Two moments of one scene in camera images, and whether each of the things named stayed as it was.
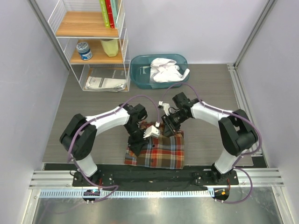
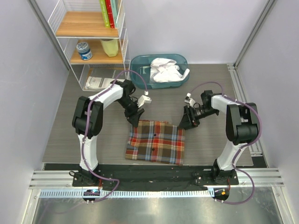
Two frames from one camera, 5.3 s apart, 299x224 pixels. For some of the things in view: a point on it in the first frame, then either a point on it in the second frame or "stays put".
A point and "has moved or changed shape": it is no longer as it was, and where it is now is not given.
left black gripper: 136,144 to 133,117
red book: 108,3 stays put
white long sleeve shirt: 163,70 stays put
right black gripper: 169,127 to 189,121
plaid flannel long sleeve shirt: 165,152 has moved or changed shape
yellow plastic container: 110,46 stays put
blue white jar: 85,52 stays put
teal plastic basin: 140,69 stays put
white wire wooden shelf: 93,35 stays put
